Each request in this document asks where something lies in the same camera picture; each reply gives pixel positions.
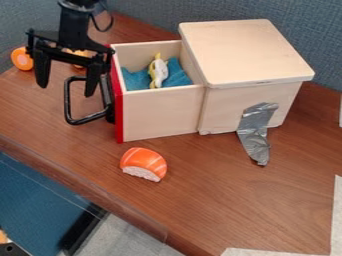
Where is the blue cloth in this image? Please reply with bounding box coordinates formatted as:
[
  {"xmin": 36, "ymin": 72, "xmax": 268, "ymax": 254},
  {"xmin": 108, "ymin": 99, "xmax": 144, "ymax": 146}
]
[{"xmin": 120, "ymin": 56, "xmax": 196, "ymax": 92}]

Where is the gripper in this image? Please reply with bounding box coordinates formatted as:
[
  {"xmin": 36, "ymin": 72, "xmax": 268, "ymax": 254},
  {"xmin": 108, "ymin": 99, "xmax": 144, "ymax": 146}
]
[{"xmin": 24, "ymin": 28, "xmax": 117, "ymax": 99}]

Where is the yellow and white toy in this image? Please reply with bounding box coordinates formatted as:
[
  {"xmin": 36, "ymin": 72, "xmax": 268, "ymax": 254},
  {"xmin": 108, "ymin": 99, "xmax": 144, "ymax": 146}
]
[{"xmin": 146, "ymin": 52, "xmax": 170, "ymax": 90}]

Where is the grey tape strip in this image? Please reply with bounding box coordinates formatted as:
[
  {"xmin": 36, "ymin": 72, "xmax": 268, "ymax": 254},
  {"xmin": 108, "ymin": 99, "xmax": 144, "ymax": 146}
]
[{"xmin": 235, "ymin": 101, "xmax": 281, "ymax": 167}]

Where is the orange toy sushi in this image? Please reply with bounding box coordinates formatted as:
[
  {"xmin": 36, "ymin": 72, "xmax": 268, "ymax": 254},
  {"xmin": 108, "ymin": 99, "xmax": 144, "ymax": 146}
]
[{"xmin": 118, "ymin": 147, "xmax": 169, "ymax": 183}]

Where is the orange toy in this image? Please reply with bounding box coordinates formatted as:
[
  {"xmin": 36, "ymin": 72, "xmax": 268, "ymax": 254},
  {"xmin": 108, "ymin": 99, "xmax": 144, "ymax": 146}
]
[{"xmin": 9, "ymin": 46, "xmax": 37, "ymax": 72}]

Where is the drawer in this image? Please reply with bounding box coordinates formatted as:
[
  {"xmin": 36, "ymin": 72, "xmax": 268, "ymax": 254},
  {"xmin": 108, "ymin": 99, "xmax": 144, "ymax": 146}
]
[{"xmin": 62, "ymin": 39, "xmax": 206, "ymax": 144}]

